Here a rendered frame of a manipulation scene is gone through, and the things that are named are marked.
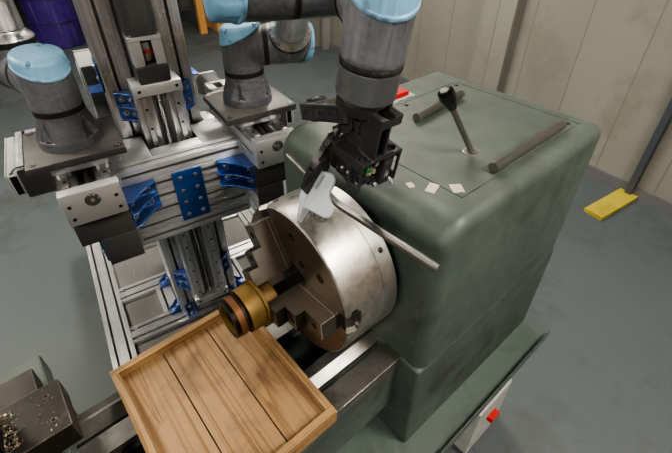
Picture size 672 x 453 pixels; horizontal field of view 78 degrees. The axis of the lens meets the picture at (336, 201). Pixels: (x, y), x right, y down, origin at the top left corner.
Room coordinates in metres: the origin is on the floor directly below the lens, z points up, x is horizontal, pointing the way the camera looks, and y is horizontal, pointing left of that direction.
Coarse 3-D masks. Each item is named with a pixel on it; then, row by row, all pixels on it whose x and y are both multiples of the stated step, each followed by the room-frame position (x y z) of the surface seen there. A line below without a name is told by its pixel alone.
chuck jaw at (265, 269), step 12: (264, 216) 0.62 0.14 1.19; (252, 228) 0.58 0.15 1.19; (264, 228) 0.59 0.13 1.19; (252, 240) 0.58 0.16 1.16; (264, 240) 0.57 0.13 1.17; (276, 240) 0.58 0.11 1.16; (252, 252) 0.55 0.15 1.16; (264, 252) 0.56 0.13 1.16; (276, 252) 0.57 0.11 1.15; (252, 264) 0.55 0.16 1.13; (264, 264) 0.54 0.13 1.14; (276, 264) 0.55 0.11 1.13; (288, 264) 0.56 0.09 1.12; (252, 276) 0.52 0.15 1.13; (264, 276) 0.53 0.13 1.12
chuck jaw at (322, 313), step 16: (304, 288) 0.52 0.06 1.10; (272, 304) 0.48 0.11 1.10; (288, 304) 0.48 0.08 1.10; (304, 304) 0.48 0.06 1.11; (320, 304) 0.48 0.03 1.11; (288, 320) 0.47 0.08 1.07; (304, 320) 0.46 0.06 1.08; (320, 320) 0.44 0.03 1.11; (336, 320) 0.45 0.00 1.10; (352, 320) 0.46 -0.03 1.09; (320, 336) 0.43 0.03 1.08
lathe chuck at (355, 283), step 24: (288, 216) 0.56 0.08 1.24; (336, 216) 0.57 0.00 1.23; (288, 240) 0.56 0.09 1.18; (312, 240) 0.51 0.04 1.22; (336, 240) 0.52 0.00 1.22; (360, 240) 0.54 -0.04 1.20; (312, 264) 0.51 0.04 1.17; (336, 264) 0.49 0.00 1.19; (360, 264) 0.50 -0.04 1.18; (312, 288) 0.51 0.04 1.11; (336, 288) 0.46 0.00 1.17; (360, 288) 0.48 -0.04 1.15; (360, 312) 0.46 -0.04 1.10; (312, 336) 0.52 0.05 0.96; (336, 336) 0.46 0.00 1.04
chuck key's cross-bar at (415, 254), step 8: (288, 160) 0.62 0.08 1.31; (296, 160) 0.61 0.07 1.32; (304, 168) 0.59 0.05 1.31; (336, 200) 0.53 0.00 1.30; (344, 208) 0.51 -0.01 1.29; (352, 216) 0.49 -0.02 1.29; (360, 216) 0.48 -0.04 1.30; (368, 224) 0.47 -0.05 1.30; (376, 224) 0.47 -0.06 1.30; (376, 232) 0.45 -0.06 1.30; (384, 232) 0.44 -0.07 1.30; (392, 240) 0.43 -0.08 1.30; (400, 240) 0.43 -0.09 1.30; (400, 248) 0.42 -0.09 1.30; (408, 248) 0.41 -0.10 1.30; (416, 256) 0.39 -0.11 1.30; (424, 256) 0.39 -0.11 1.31; (424, 264) 0.38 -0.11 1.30; (432, 264) 0.38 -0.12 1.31
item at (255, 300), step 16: (240, 288) 0.50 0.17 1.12; (256, 288) 0.50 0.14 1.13; (272, 288) 0.51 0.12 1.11; (224, 304) 0.47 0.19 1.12; (240, 304) 0.47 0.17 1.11; (256, 304) 0.47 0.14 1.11; (224, 320) 0.48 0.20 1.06; (240, 320) 0.45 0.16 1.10; (256, 320) 0.46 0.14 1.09; (272, 320) 0.47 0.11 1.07; (240, 336) 0.44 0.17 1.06
